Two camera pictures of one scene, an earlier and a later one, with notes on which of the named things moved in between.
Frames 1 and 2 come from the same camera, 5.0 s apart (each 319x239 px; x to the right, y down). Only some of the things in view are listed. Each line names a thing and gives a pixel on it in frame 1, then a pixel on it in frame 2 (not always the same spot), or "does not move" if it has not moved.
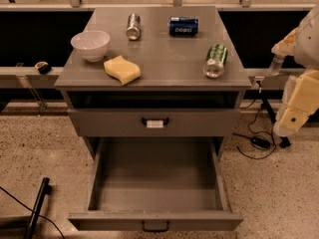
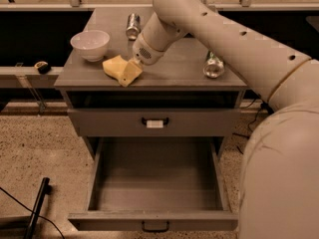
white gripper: x=309 y=47 -> x=145 y=54
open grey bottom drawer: x=164 y=183 does not move
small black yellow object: x=43 y=67 does not move
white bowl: x=92 y=45 does not move
